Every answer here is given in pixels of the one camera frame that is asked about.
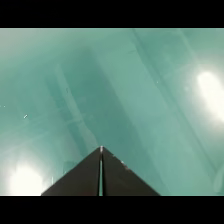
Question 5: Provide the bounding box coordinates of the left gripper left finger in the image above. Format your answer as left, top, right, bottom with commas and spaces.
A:
40, 146, 102, 197

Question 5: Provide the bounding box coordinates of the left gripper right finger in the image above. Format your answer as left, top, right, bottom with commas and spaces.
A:
101, 146, 161, 197

